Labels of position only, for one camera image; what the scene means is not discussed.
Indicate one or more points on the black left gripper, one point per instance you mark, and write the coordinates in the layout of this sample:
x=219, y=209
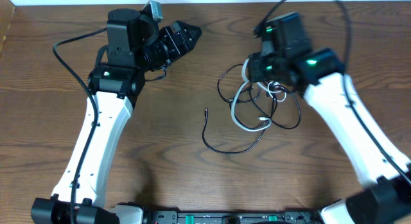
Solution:
x=175, y=41

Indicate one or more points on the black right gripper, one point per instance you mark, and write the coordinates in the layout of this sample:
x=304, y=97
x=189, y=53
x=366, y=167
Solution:
x=254, y=74

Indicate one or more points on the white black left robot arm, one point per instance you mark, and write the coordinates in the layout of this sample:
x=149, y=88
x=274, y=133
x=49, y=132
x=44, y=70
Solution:
x=136, y=44

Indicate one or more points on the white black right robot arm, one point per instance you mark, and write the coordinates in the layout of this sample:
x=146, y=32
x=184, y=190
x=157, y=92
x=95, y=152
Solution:
x=287, y=57

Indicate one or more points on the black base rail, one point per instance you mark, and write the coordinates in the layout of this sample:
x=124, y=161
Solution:
x=176, y=216

